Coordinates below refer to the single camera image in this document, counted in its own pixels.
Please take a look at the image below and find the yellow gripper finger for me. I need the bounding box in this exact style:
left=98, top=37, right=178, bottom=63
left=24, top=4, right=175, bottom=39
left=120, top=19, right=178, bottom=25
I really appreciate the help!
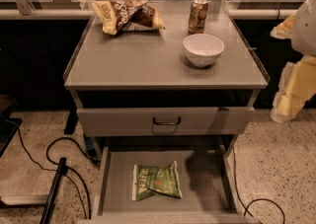
left=271, top=14, right=295, bottom=39
left=271, top=55, right=316, bottom=122

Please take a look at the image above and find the green jalapeno chip bag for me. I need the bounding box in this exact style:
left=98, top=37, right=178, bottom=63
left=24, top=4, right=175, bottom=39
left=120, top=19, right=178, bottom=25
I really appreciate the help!
left=131, top=161, right=183, bottom=201

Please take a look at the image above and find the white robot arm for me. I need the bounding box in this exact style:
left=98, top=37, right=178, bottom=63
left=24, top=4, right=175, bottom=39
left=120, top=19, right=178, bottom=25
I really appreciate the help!
left=271, top=0, right=316, bottom=122

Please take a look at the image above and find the closed top drawer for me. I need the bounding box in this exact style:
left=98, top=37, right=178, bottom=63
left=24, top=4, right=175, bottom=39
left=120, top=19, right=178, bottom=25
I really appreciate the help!
left=77, top=107, right=254, bottom=137

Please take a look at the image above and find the grey drawer cabinet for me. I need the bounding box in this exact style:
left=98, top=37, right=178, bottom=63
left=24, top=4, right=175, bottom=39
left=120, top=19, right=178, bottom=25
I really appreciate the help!
left=62, top=0, right=271, bottom=224

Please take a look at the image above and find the open middle drawer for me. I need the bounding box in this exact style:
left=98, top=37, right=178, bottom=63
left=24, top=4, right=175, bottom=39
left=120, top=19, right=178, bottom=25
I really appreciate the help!
left=78, top=146, right=259, bottom=224

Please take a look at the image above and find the brown sea salt chip bag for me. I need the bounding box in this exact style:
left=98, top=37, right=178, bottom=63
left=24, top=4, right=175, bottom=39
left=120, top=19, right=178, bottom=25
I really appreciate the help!
left=92, top=0, right=165, bottom=36

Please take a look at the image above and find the white ceramic bowl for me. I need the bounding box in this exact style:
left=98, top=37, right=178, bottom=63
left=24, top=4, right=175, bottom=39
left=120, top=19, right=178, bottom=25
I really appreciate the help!
left=183, top=34, right=225, bottom=67

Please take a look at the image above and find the gold soda can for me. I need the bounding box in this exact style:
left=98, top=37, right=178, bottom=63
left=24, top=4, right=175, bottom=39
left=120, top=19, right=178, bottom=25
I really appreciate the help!
left=189, top=0, right=208, bottom=34

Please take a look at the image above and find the black bar on floor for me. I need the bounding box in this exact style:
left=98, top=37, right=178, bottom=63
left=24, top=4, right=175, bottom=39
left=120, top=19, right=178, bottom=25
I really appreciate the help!
left=39, top=158, right=66, bottom=224

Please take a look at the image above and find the black object left edge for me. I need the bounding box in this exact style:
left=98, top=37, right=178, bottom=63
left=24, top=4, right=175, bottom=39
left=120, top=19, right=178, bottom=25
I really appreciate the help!
left=0, top=95, right=22, bottom=157

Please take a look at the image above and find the black cable right floor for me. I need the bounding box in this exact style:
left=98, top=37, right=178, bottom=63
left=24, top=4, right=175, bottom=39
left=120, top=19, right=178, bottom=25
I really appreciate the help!
left=232, top=147, right=286, bottom=224

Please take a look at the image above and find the black drawer handle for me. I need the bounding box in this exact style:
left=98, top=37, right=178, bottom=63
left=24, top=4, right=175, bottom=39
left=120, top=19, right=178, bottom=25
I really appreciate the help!
left=152, top=116, right=182, bottom=126

